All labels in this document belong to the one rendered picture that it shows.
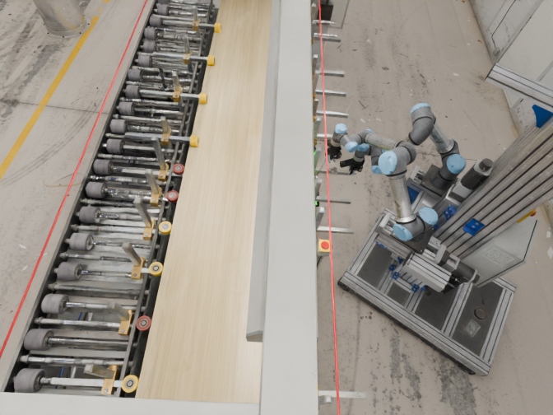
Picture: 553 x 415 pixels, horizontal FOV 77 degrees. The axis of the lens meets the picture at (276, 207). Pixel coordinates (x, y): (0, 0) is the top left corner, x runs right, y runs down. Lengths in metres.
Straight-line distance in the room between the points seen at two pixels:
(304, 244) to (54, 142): 3.93
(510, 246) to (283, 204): 1.97
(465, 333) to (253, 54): 2.97
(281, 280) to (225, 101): 2.58
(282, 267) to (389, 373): 2.70
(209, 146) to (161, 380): 1.57
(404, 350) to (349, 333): 0.46
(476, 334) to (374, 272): 0.90
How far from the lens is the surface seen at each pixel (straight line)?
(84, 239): 2.51
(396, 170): 1.98
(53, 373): 2.59
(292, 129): 0.67
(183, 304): 2.14
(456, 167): 2.52
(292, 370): 0.49
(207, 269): 2.19
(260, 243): 0.63
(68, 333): 2.45
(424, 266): 2.40
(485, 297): 3.49
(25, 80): 5.15
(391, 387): 3.16
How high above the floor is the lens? 2.94
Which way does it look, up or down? 59 degrees down
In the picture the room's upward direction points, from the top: 10 degrees clockwise
